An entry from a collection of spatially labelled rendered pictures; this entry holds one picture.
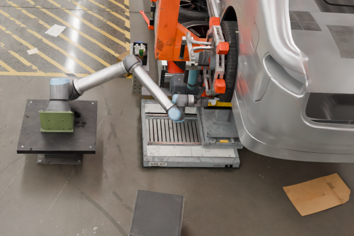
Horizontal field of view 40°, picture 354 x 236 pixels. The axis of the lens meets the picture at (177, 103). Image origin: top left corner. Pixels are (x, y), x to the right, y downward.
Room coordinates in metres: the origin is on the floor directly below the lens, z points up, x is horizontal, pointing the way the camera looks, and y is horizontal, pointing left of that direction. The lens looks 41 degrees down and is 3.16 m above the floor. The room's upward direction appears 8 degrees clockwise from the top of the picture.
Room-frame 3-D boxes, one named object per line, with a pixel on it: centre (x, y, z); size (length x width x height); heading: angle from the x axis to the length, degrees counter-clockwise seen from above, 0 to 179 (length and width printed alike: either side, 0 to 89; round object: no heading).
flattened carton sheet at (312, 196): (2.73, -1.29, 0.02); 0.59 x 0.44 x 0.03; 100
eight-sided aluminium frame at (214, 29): (3.25, -0.24, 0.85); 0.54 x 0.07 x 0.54; 10
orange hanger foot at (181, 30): (3.75, -0.15, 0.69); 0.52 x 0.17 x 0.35; 100
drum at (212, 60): (3.24, -0.17, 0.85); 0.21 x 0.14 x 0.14; 100
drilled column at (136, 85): (3.75, 0.42, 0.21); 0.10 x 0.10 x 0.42; 10
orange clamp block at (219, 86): (2.94, -0.30, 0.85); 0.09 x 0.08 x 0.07; 10
